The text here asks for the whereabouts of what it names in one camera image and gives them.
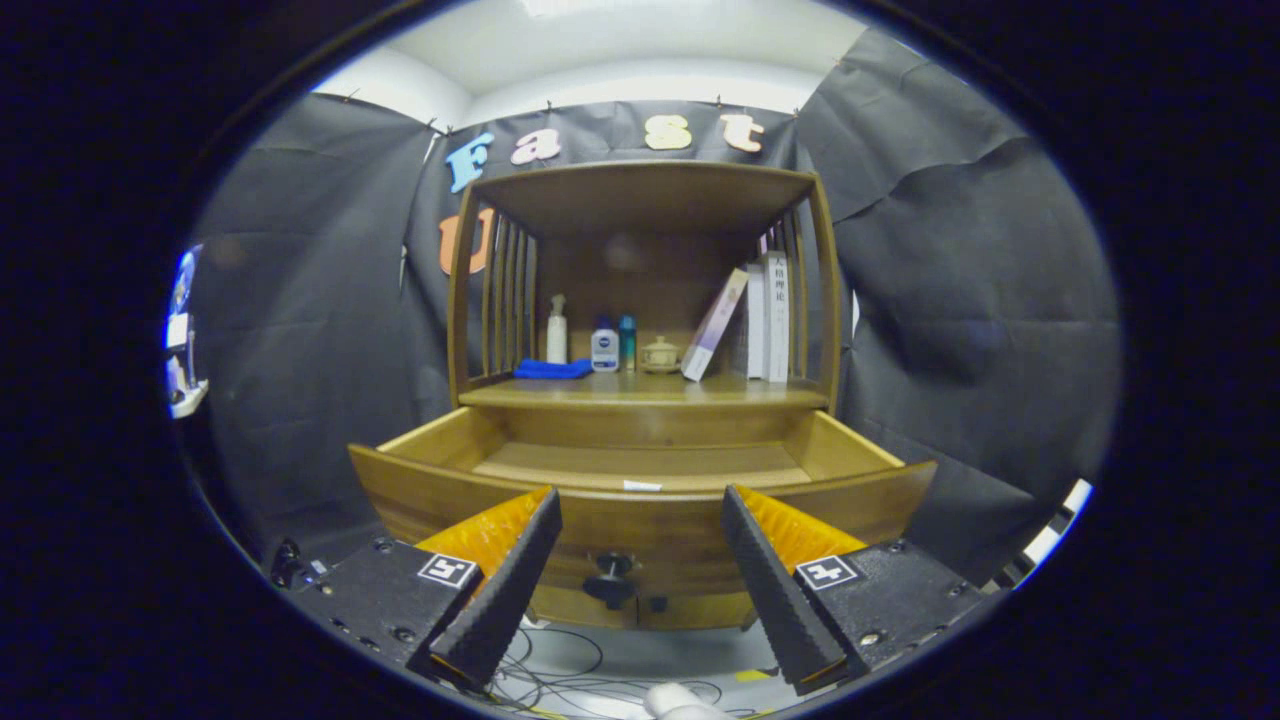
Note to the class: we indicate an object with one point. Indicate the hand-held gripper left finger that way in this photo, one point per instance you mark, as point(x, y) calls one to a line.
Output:
point(505, 590)

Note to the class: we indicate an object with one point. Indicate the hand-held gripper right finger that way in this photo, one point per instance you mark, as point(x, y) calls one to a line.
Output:
point(775, 590)

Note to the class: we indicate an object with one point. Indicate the black drawer knob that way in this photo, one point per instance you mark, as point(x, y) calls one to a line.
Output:
point(612, 580)

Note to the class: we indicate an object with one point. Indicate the wooden drawer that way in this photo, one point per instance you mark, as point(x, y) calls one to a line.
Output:
point(640, 525)

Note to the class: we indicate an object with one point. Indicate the wooden cabinet door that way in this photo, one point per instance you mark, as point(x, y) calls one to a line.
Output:
point(560, 605)
point(710, 610)

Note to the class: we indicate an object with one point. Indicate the wooden cabinet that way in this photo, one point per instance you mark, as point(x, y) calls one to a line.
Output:
point(640, 200)

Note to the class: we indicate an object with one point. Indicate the yellow floor tape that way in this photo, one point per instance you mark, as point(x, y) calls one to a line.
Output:
point(750, 675)

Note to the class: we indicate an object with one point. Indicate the blue folded cloth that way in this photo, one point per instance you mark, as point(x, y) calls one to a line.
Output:
point(552, 369)

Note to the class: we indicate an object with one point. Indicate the white lotion bottle blue cap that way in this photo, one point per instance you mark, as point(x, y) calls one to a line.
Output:
point(604, 350)

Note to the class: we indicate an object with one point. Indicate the white spray bottle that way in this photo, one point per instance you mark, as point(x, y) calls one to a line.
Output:
point(556, 335)

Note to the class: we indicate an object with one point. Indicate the beige lidded teacup with saucer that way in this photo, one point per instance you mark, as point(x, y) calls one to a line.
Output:
point(660, 355)

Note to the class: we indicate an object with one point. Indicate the thin white book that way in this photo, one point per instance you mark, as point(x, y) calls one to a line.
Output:
point(756, 320)

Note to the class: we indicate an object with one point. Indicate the purple and white book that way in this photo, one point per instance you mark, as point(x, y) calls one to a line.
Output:
point(715, 325)

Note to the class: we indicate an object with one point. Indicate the teal slim bottle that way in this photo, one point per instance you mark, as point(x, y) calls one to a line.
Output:
point(627, 345)

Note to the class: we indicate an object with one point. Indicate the black and white striped object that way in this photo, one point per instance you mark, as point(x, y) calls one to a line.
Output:
point(1075, 495)

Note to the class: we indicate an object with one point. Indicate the black backdrop cloth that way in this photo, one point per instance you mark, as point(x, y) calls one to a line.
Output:
point(300, 300)

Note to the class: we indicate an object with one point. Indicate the ceiling light panel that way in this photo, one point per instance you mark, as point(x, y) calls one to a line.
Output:
point(610, 7)

